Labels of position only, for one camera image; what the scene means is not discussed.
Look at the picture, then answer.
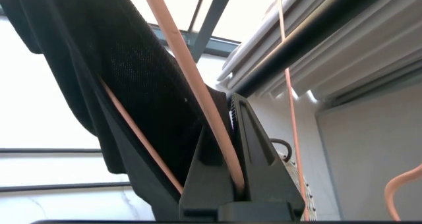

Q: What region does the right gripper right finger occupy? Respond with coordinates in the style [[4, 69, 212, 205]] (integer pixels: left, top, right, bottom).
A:
[[230, 92, 305, 220]]

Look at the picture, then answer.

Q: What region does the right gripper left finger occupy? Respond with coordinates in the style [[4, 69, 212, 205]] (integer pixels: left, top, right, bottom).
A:
[[179, 125, 237, 220]]

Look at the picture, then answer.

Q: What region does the black garment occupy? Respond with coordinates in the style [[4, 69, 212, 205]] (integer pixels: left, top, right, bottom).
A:
[[0, 0, 233, 222]]

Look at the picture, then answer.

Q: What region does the white laundry basket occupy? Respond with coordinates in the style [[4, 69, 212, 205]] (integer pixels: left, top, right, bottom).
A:
[[270, 138, 318, 222]]

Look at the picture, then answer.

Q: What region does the black clothes rack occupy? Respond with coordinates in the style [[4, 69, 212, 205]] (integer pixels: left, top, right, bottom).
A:
[[0, 0, 395, 194]]

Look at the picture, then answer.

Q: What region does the grey curtain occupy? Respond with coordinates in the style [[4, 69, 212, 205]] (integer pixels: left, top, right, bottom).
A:
[[216, 0, 422, 108]]

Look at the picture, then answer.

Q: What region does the window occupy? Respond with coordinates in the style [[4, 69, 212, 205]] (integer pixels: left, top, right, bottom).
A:
[[120, 0, 286, 63]]

